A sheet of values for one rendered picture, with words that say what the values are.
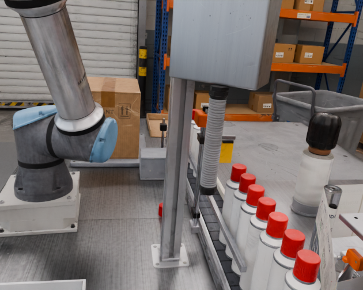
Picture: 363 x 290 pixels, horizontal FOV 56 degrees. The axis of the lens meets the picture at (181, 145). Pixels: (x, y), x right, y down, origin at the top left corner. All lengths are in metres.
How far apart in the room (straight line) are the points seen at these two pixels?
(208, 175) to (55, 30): 0.39
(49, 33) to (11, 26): 4.48
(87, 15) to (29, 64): 1.03
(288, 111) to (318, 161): 2.22
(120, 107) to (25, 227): 0.56
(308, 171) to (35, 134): 0.73
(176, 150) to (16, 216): 0.46
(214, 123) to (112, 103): 0.74
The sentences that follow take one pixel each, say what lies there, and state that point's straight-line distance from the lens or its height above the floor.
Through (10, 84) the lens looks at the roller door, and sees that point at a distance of 5.30.
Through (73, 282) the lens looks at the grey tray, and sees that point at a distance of 0.59.
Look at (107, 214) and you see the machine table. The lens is 1.05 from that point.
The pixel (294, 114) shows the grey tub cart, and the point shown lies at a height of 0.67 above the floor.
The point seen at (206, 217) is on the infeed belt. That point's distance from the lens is 0.96.
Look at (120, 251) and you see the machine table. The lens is 0.91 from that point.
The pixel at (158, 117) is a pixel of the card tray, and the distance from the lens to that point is 1.97.
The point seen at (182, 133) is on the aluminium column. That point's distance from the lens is 0.72.
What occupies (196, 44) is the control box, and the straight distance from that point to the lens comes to 0.62.
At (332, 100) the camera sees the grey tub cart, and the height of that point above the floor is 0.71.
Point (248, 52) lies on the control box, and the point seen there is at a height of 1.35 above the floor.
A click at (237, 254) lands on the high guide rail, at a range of 0.71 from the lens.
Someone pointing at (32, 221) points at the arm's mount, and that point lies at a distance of 0.98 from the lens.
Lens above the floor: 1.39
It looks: 20 degrees down
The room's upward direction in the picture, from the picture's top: 4 degrees clockwise
